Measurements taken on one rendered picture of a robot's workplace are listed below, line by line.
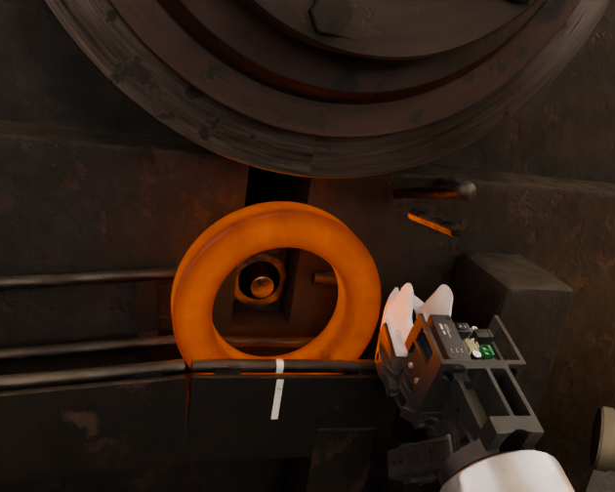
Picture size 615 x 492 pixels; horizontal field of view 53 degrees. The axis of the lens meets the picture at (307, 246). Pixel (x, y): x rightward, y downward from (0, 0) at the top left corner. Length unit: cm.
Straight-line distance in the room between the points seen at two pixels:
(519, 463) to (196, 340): 27
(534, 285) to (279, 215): 25
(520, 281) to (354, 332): 16
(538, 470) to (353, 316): 21
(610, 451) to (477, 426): 22
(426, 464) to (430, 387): 7
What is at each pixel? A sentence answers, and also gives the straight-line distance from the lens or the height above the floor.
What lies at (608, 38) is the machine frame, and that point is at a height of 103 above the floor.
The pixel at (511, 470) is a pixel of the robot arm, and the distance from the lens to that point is 43.
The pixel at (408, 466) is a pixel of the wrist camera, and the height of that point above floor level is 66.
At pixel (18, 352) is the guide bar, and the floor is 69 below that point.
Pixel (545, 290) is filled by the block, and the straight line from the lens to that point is 60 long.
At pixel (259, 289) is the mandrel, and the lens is 62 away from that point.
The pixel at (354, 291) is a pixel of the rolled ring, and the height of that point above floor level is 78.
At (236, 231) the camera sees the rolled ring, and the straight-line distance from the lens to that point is 50.
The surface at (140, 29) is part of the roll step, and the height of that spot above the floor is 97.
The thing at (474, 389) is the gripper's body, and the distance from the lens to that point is 49.
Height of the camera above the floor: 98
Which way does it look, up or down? 19 degrees down
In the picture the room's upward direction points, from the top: 9 degrees clockwise
